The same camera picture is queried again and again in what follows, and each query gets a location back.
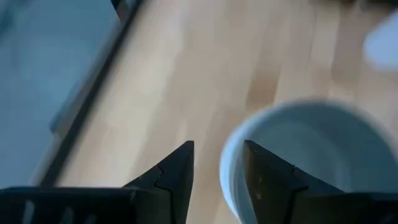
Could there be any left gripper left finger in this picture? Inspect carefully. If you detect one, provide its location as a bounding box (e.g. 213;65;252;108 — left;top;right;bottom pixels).
123;140;195;224

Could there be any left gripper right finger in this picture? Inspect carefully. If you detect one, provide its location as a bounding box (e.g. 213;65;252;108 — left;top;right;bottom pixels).
243;139;345;224

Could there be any white bowl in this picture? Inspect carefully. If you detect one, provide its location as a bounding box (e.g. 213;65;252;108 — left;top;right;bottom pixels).
219;98;398;224
363;9;398;73

